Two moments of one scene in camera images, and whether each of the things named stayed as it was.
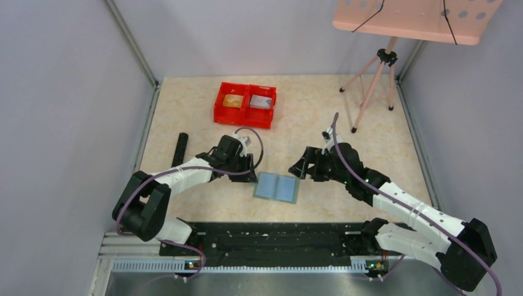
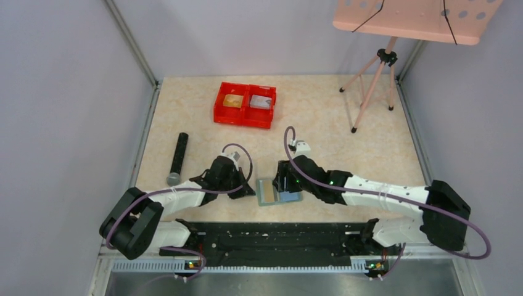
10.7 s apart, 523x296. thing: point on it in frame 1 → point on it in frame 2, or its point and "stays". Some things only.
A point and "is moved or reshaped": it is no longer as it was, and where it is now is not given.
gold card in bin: (233, 100) stays
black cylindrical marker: (181, 146) stays
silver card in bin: (261, 102) stays
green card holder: (277, 187) is moved or reshaped
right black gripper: (312, 164) → (285, 177)
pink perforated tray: (453, 21) stays
